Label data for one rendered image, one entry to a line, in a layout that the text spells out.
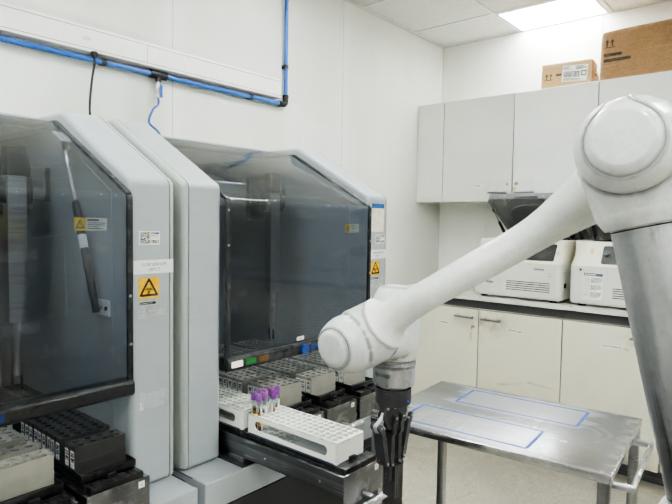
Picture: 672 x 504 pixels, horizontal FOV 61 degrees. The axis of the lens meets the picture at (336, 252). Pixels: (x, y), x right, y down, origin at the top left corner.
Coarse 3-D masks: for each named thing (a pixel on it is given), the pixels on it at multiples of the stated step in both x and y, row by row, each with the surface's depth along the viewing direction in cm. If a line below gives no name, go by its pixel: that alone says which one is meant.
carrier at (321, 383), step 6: (324, 372) 176; (330, 372) 176; (306, 378) 170; (312, 378) 169; (318, 378) 171; (324, 378) 174; (330, 378) 176; (306, 384) 170; (312, 384) 170; (318, 384) 172; (324, 384) 174; (330, 384) 176; (306, 390) 170; (312, 390) 170; (318, 390) 172; (324, 390) 174; (330, 390) 176
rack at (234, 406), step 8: (224, 392) 159; (232, 392) 159; (240, 392) 159; (224, 400) 152; (232, 400) 152; (240, 400) 153; (248, 400) 153; (224, 408) 148; (232, 408) 146; (240, 408) 147; (248, 408) 146; (224, 416) 156; (232, 416) 156; (240, 416) 144; (232, 424) 146; (240, 424) 144
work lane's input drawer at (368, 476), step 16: (224, 432) 146; (240, 432) 143; (224, 448) 146; (240, 448) 142; (256, 448) 138; (272, 448) 136; (288, 448) 132; (272, 464) 134; (288, 464) 131; (304, 464) 128; (320, 464) 126; (352, 464) 124; (368, 464) 127; (304, 480) 128; (320, 480) 125; (336, 480) 122; (352, 480) 122; (368, 480) 127; (336, 496) 122; (352, 496) 123; (368, 496) 124; (384, 496) 124
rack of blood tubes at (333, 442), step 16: (256, 416) 140; (272, 416) 140; (288, 416) 141; (304, 416) 140; (256, 432) 140; (272, 432) 140; (288, 432) 133; (304, 432) 130; (320, 432) 131; (336, 432) 130; (352, 432) 130; (304, 448) 130; (320, 448) 135; (336, 448) 124; (352, 448) 128; (336, 464) 124
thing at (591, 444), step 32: (448, 384) 186; (416, 416) 155; (448, 416) 155; (480, 416) 156; (512, 416) 156; (544, 416) 156; (576, 416) 157; (608, 416) 157; (480, 448) 136; (512, 448) 134; (544, 448) 134; (576, 448) 134; (608, 448) 135; (608, 480) 120
